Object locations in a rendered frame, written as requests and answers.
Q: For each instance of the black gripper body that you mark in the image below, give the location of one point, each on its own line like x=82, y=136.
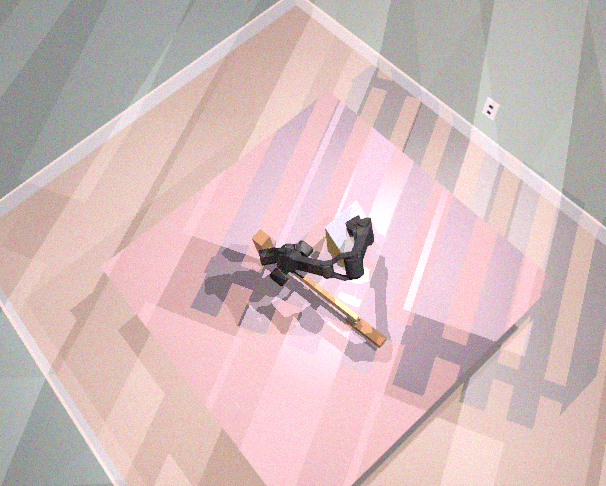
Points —
x=280, y=276

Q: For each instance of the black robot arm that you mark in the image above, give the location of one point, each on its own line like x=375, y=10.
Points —
x=289, y=259

